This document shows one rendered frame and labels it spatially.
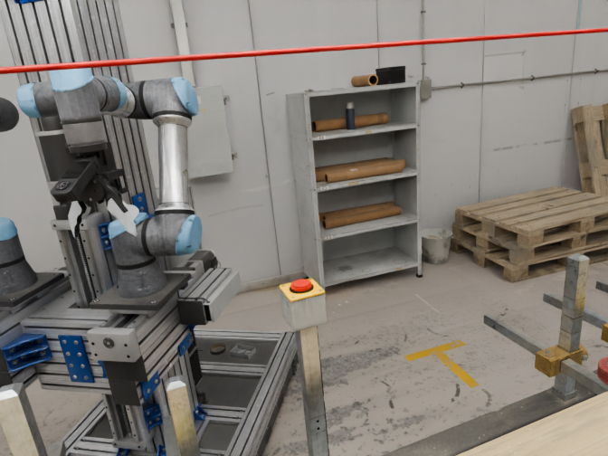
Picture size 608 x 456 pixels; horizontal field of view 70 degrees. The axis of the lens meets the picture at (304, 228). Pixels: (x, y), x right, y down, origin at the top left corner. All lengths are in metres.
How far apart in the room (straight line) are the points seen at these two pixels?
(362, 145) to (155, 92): 2.54
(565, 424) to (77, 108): 1.15
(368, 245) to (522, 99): 1.96
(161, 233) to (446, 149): 3.23
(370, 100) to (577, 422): 3.03
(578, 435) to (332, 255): 3.00
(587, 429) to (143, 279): 1.16
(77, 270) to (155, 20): 2.14
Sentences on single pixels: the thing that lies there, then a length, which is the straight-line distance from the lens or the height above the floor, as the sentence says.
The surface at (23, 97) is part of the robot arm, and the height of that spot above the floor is 1.62.
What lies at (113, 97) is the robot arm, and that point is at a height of 1.60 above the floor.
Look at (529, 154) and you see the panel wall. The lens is 4.79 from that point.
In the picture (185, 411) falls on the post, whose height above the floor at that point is 1.04.
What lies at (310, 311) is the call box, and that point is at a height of 1.19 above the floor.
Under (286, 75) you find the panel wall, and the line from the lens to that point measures 3.50.
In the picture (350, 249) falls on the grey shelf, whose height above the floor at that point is 0.19.
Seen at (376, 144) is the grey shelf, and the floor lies 1.08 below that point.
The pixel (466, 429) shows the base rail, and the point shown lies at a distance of 1.33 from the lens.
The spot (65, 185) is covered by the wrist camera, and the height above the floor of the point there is 1.45.
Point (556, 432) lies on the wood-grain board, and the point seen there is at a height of 0.90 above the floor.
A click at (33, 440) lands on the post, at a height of 1.08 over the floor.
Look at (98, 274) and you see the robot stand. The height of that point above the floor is 1.06.
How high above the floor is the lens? 1.59
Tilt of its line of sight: 18 degrees down
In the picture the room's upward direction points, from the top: 5 degrees counter-clockwise
